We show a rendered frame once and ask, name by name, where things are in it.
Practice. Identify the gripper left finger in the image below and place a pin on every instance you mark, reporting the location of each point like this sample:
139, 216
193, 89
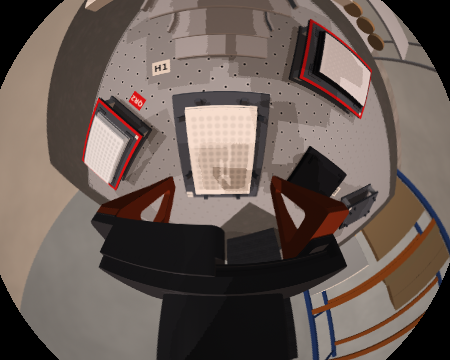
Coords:
131, 205

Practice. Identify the grey shelf rack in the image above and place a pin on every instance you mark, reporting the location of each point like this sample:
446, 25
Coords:
218, 30

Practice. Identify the dark grey flat nest with red border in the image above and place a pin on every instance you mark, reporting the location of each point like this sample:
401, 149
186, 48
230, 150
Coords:
135, 134

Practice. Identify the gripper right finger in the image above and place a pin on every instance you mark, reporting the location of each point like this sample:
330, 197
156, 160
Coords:
323, 215

